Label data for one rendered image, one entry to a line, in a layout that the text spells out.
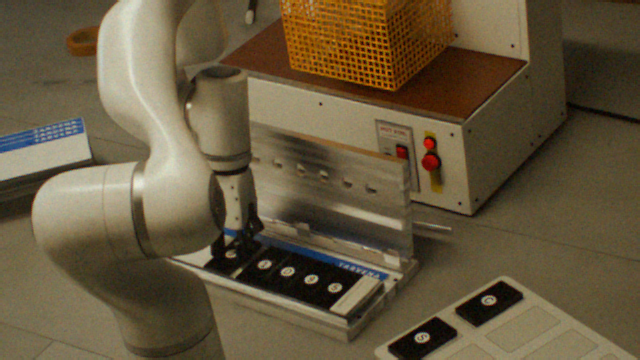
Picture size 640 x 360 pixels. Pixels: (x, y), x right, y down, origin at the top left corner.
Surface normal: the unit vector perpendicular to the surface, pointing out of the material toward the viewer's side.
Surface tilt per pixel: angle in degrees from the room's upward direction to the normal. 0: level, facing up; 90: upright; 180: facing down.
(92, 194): 30
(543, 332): 0
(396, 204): 83
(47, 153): 0
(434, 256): 0
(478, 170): 90
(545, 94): 90
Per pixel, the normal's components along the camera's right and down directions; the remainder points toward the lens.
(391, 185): -0.60, 0.40
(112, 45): -0.50, -0.33
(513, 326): -0.14, -0.83
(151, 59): 0.50, -0.37
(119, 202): -0.18, -0.19
